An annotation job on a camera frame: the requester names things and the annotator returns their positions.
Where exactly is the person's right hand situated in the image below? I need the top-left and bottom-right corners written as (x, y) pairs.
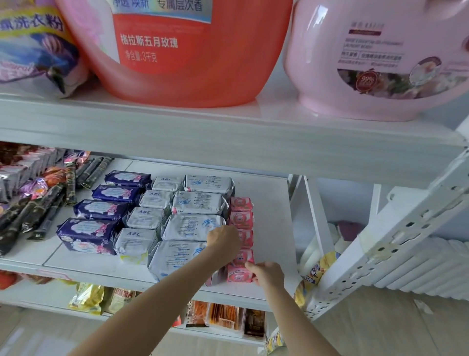
top-left (244, 261), bottom-right (286, 294)

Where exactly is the person's left hand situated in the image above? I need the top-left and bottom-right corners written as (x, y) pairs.
top-left (206, 224), bottom-right (242, 267)

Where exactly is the long white pad packet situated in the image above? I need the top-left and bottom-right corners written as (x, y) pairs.
top-left (171, 190), bottom-right (230, 217)
top-left (183, 174), bottom-right (235, 199)
top-left (148, 240), bottom-right (226, 287)
top-left (161, 214), bottom-right (227, 243)

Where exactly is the white metal shelf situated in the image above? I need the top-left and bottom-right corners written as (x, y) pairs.
top-left (0, 58), bottom-right (469, 349)

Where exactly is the row of red strip packets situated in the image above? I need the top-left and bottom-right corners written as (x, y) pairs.
top-left (185, 300), bottom-right (210, 328)

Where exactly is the small white ABC packet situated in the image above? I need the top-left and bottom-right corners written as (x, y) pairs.
top-left (124, 207), bottom-right (166, 231)
top-left (113, 228), bottom-right (159, 266)

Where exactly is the purple pad packet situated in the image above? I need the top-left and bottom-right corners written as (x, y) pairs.
top-left (104, 170), bottom-right (152, 190)
top-left (73, 199), bottom-right (131, 223)
top-left (91, 184), bottom-right (144, 206)
top-left (55, 217), bottom-right (120, 256)

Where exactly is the person's right forearm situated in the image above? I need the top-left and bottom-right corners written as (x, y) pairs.
top-left (262, 286), bottom-right (340, 356)

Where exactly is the person's left forearm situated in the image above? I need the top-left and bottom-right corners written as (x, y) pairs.
top-left (69, 253), bottom-right (230, 356)

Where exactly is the brown snack box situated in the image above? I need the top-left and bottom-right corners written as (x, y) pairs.
top-left (243, 309), bottom-right (267, 340)

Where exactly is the clear box of orange sachets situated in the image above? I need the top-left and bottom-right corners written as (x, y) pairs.
top-left (207, 302), bottom-right (246, 338)

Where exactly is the purple cloth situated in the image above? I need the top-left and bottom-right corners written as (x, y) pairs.
top-left (337, 220), bottom-right (365, 243)

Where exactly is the beige snack bag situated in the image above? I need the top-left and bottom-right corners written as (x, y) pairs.
top-left (104, 287), bottom-right (142, 315)

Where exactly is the white perforated rack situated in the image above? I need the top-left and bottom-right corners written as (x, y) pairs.
top-left (263, 146), bottom-right (469, 355)

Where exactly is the yellow chip bag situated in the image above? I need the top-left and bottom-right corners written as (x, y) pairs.
top-left (67, 282), bottom-right (105, 316)

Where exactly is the white radiator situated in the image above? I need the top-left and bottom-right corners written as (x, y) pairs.
top-left (298, 222), bottom-right (469, 301)

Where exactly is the white paper scrap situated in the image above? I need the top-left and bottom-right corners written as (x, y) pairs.
top-left (414, 299), bottom-right (435, 315)

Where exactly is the red bordered paper label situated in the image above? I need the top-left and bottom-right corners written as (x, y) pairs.
top-left (35, 269), bottom-right (72, 281)

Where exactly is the red flat package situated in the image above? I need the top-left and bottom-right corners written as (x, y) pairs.
top-left (55, 0), bottom-right (294, 109)

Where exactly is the row of dark stick packets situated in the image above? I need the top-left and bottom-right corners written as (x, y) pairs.
top-left (0, 156), bottom-right (114, 257)

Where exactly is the heap of purple candy packets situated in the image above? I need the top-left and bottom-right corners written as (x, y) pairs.
top-left (20, 151), bottom-right (90, 200)

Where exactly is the row of silver red packets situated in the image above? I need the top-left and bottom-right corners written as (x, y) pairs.
top-left (0, 145), bottom-right (66, 202)

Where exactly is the pile of red bags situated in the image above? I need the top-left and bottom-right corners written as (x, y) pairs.
top-left (0, 271), bottom-right (52, 290)

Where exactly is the pile of red snack packets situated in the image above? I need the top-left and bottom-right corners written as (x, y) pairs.
top-left (0, 143), bottom-right (22, 166)

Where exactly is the pink plastic tub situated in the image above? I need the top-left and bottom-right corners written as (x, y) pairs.
top-left (284, 0), bottom-right (469, 122)

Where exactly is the large purple detergent bag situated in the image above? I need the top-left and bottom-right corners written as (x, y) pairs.
top-left (0, 0), bottom-right (90, 99)

